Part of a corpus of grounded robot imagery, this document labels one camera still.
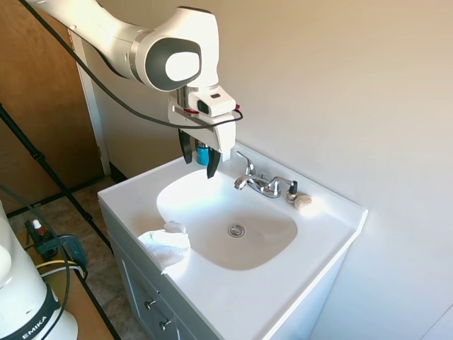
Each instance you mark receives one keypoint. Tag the silver cabinet knob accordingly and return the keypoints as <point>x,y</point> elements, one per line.
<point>152,302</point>
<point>165,323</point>

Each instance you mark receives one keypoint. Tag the blue bottle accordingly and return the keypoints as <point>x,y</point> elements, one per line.
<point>202,156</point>

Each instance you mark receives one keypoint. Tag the teal table clamp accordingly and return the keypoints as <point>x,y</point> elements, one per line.
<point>72,248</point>

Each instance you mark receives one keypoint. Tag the black tripod stand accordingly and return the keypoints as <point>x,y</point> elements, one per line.
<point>46,164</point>

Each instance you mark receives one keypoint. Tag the grey vanity cabinet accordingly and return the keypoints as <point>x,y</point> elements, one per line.
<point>141,283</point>

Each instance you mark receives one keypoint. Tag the brown wooden door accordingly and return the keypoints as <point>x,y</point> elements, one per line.
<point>39,117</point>

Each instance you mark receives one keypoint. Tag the chrome sink drain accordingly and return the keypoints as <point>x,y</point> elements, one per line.
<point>236,230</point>

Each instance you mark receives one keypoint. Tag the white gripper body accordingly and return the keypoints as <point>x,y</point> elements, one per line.
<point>224,136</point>

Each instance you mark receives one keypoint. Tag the white door frame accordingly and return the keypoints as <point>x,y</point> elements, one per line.
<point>92,117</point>

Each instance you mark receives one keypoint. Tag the small dark pump bottle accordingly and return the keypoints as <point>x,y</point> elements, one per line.
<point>292,193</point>

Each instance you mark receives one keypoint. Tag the dark baseboard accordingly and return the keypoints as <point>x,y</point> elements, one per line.
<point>117,171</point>

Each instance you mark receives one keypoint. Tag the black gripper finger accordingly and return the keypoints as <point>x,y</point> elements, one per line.
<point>213,163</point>
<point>186,147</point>

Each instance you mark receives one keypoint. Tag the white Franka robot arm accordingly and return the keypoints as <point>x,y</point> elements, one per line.
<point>120,39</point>

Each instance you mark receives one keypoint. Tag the white tissue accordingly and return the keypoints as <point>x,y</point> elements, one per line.
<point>166,246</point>

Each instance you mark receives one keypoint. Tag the white sink countertop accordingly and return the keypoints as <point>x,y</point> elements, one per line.
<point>219,212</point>

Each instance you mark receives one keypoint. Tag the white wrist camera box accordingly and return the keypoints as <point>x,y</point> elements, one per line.
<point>214,101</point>

